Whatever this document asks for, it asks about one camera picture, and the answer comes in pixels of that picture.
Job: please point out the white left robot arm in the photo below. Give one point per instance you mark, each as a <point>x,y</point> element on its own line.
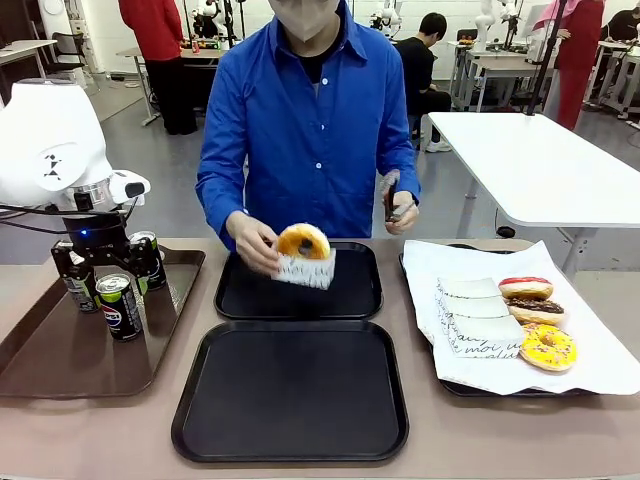
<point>50,125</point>

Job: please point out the background work table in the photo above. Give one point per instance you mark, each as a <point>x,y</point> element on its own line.
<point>200,55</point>

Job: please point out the person in blue shirt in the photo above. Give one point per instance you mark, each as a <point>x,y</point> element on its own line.
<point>310,150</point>

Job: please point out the person in red top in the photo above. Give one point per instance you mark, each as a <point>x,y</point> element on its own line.
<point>155,30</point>

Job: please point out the plain glazed donut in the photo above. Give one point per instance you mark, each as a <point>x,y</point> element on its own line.
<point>290,245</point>

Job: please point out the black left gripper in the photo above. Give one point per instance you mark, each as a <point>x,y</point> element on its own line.
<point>95,235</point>

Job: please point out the seated person in black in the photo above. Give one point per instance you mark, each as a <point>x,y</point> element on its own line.
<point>415,65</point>

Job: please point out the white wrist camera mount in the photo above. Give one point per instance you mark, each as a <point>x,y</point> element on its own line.
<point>127,185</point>

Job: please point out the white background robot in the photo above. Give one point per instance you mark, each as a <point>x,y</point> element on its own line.
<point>385,15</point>

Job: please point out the pink frosted donut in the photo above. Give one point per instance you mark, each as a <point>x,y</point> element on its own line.
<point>525,290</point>

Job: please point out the person's right forearm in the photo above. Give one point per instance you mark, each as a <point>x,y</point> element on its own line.
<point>217,205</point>

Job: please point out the black plastic tray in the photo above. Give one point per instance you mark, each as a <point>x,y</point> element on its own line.
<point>465,389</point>
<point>250,300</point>
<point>290,390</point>

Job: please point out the black table foot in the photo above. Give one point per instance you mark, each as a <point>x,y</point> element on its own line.
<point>506,231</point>

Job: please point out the metal serving tongs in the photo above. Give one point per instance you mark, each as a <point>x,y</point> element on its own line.
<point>391,187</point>

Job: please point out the person's left hand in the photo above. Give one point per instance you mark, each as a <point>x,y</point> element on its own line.
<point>406,220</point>

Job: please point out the brown plastic tray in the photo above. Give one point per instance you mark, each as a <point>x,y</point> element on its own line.
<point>60,360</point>

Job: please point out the white background desk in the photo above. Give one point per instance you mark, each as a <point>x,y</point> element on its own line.
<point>625,62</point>

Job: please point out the person's right hand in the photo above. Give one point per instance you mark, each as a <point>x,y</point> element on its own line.
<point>252,240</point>

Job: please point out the chocolate frosted donut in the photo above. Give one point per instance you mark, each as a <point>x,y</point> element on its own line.
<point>535,306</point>

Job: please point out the black Pepsi can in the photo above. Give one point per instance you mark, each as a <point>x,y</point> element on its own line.
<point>159,270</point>
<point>82,296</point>
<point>120,310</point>

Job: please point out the yellow sprinkled donut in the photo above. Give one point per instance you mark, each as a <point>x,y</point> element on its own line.
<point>562,350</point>

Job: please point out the black and white robot figure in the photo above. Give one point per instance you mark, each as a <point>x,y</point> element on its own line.
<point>206,17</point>

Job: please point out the grey background table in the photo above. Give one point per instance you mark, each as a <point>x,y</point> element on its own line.
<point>500,62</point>

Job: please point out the background person in black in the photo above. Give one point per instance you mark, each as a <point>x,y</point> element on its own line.
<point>620,25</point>

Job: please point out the white paper sheet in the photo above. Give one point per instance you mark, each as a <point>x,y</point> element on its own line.
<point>590,280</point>

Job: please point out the black stand pole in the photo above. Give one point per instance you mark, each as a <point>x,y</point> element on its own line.
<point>545,60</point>

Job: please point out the black office chair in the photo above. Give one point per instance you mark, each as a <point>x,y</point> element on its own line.
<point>67,50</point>

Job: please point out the beige face mask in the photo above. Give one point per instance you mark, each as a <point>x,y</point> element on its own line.
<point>305,20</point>

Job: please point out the light background desk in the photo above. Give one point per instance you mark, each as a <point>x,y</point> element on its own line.
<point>25,47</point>

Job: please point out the large white table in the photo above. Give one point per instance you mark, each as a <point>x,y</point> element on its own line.
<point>540,170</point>

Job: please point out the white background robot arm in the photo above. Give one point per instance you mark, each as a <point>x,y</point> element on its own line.
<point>482,25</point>

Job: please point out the person's left forearm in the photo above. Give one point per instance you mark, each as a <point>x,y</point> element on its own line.
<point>407,182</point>

